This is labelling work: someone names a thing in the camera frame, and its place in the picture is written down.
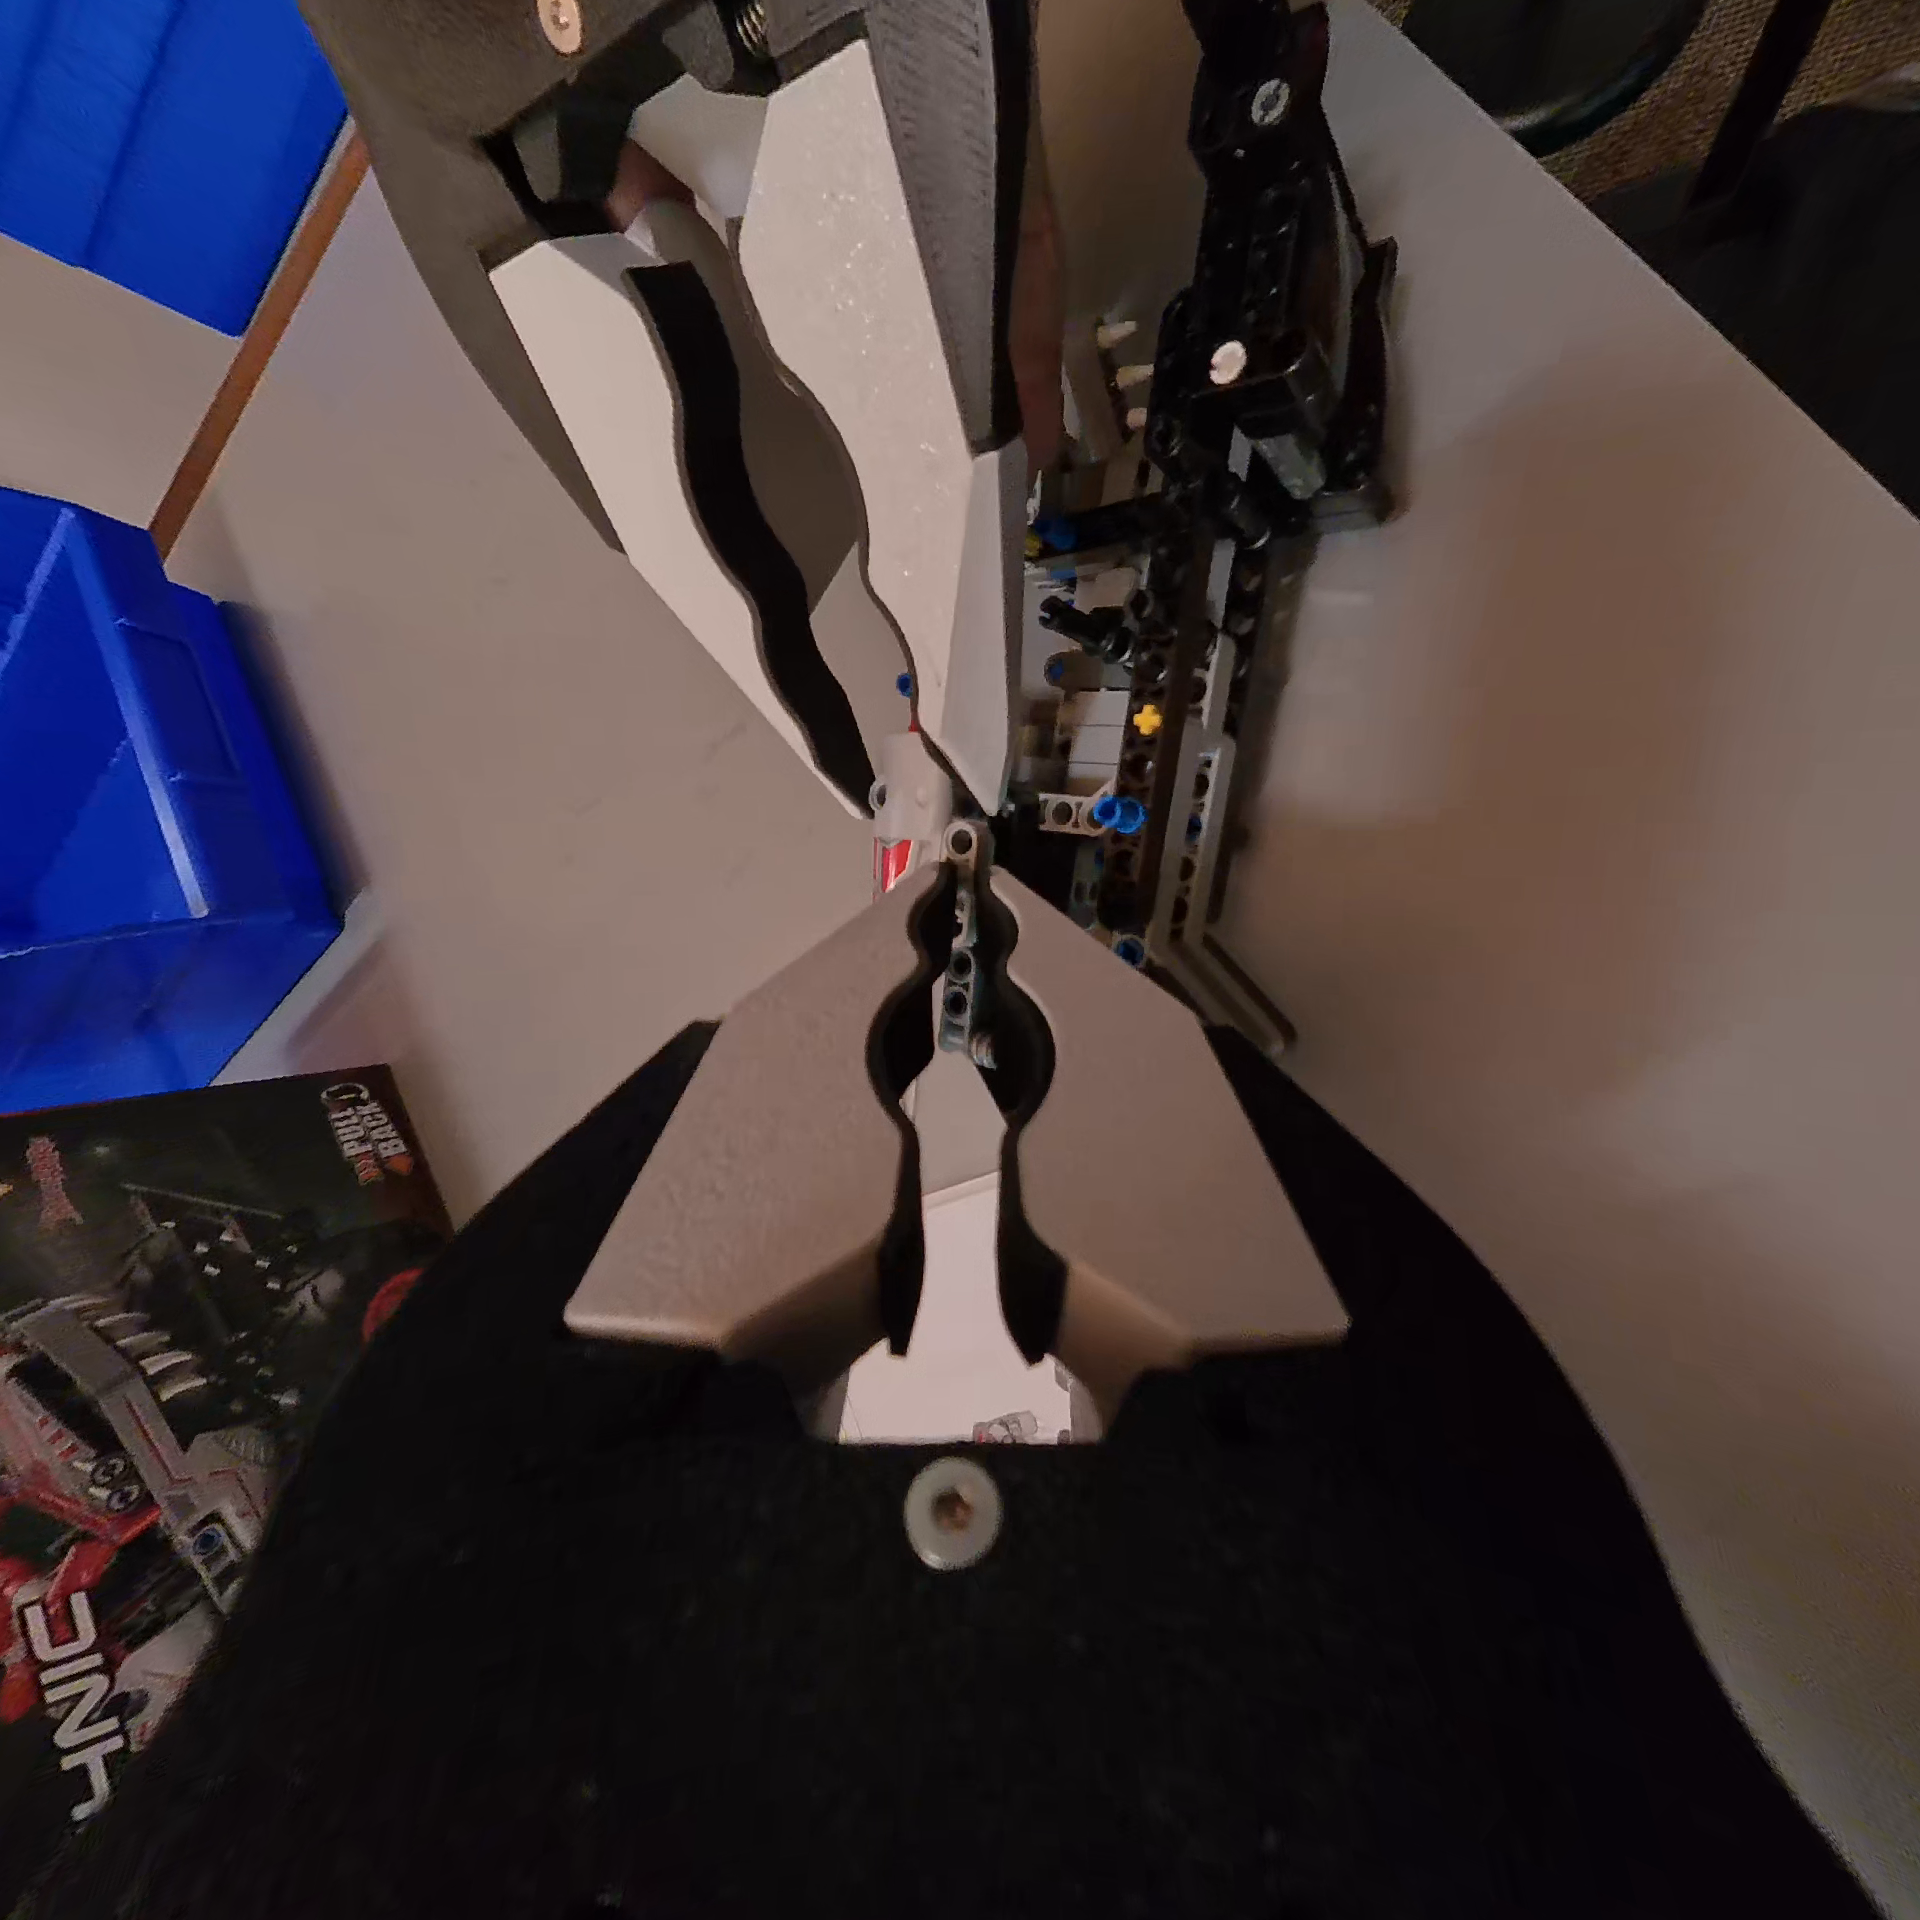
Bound building instruction booklet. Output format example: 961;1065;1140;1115
835;1350;1116;1446

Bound pale desk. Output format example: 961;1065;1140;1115
155;0;1920;1920

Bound grey toy panel red sticker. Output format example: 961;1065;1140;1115
869;733;966;903

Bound technic instruction booklet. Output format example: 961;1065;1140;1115
0;1063;455;1870

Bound black furniture leg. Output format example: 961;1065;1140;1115
1692;0;1835;212

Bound blue plastic bin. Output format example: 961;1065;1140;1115
0;486;373;1120
0;0;353;340

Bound black grey toy vehicle chassis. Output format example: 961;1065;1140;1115
1021;0;1400;1061

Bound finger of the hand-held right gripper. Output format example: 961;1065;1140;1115
731;37;1040;812
484;224;889;823

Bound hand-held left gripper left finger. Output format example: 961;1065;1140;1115
564;866;961;1393

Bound person's right hand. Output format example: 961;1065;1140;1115
992;0;1072;447

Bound grey perforated toy beam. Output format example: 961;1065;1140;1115
932;818;1009;1070

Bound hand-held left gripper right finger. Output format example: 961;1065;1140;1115
959;866;1355;1393

